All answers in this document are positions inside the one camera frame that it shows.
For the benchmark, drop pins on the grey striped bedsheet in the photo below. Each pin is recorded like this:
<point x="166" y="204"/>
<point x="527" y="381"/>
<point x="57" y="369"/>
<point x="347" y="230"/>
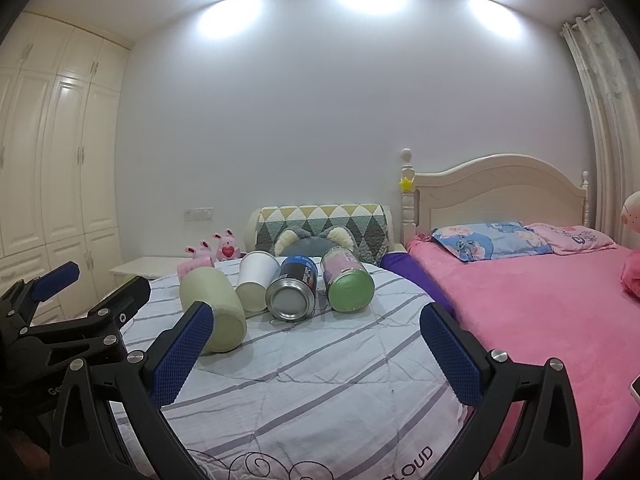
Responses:
<point x="325" y="385"/>

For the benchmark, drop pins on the small pink bunny toy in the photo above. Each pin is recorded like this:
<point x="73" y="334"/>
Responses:
<point x="199" y="251"/>

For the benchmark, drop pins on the white nightstand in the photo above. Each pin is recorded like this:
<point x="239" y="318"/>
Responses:
<point x="145" y="265"/>

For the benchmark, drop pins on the blue metal can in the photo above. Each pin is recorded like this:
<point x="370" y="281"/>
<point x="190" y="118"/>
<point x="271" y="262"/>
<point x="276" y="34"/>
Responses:
<point x="290" y="302"/>

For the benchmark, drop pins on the triangle patterned quilted headboard cover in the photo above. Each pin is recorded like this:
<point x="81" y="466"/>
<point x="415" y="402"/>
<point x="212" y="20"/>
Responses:
<point x="320" y="216"/>

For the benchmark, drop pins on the pink can with green lid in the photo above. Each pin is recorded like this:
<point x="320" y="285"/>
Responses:
<point x="350" y="290"/>

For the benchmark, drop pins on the pink bunny toy with heart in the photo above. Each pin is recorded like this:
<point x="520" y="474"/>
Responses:
<point x="227" y="247"/>

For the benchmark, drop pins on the wall switch panel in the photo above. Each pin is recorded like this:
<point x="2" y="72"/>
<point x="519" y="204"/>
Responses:
<point x="198" y="214"/>

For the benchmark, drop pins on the yellow star decoration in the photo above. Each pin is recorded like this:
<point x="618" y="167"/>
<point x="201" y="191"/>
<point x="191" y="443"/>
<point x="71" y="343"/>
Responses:
<point x="407" y="183"/>

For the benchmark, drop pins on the blue printed pillow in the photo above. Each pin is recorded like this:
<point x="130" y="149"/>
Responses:
<point x="480" y="240"/>

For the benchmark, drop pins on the grey cat-ear cushion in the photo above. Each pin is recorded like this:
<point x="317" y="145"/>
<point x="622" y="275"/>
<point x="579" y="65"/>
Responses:
<point x="305" y="246"/>

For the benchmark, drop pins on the pink printed pillow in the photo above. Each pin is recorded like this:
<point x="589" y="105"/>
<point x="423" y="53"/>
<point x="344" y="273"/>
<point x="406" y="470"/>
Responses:
<point x="575" y="237"/>

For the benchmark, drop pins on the cream wardrobe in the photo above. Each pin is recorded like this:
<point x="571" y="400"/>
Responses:
<point x="65" y="160"/>

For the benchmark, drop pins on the pink fleece blanket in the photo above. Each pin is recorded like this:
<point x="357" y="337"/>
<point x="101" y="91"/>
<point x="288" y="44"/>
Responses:
<point x="550" y="310"/>

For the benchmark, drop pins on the pink plush cushion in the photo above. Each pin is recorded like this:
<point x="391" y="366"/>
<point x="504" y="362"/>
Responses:
<point x="632" y="280"/>

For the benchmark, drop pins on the cream wooden bed headboard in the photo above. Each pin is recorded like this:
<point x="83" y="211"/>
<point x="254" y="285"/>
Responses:
<point x="500" y="185"/>

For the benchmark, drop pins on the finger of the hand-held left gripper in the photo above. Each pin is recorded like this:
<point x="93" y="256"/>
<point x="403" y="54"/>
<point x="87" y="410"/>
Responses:
<point x="120" y="305"/>
<point x="57" y="280"/>

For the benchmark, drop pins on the pink pig plush toy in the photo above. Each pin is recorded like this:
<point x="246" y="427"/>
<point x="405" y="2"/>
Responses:
<point x="632" y="215"/>

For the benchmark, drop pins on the white cup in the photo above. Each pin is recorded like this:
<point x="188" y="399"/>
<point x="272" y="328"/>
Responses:
<point x="255" y="275"/>

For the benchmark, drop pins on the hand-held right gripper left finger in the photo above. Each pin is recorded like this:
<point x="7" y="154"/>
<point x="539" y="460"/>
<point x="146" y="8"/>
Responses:
<point x="182" y="355"/>

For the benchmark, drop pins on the white curtain rod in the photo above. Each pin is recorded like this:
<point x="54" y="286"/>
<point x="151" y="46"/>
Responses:
<point x="592" y="14"/>

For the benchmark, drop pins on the pale patterned curtain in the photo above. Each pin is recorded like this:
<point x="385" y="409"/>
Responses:
<point x="610" y="135"/>

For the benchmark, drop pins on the purple sheet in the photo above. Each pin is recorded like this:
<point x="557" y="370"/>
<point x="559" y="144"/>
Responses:
<point x="405" y="270"/>

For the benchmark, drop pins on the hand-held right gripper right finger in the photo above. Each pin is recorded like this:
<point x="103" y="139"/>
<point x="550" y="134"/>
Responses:
<point x="450" y="360"/>

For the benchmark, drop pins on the pale green cup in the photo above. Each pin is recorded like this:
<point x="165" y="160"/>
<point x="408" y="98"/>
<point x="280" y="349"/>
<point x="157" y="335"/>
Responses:
<point x="222" y="317"/>

